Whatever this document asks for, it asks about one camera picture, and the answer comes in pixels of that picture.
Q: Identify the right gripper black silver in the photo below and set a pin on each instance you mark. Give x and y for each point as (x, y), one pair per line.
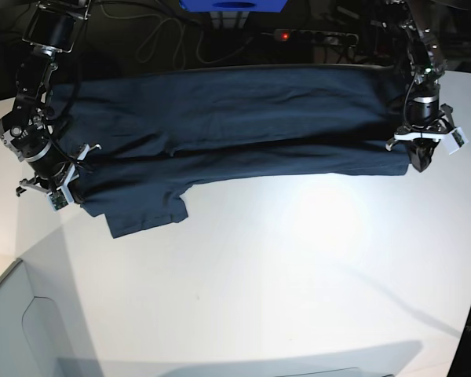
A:
(27, 141)

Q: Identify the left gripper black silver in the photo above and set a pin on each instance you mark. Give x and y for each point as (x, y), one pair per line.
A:
(421, 110)

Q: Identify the dark blue T-shirt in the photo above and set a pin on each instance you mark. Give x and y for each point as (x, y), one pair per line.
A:
(156, 136)

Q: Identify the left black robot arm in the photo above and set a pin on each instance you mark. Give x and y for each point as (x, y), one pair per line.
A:
(421, 63)

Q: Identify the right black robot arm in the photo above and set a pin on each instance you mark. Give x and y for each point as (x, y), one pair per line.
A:
(52, 30)

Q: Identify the blue box on stand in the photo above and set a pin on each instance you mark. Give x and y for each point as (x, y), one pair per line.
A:
(205, 6)

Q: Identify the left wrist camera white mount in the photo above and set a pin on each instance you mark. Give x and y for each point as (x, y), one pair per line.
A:
(442, 129)

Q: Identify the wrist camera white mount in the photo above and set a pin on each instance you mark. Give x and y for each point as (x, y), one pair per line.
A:
(55, 174)
(442, 129)

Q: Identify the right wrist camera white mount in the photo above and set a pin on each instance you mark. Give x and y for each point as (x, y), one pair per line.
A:
(55, 174)

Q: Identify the power strip with red switch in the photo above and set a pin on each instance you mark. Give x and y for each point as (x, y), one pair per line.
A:
(316, 38)

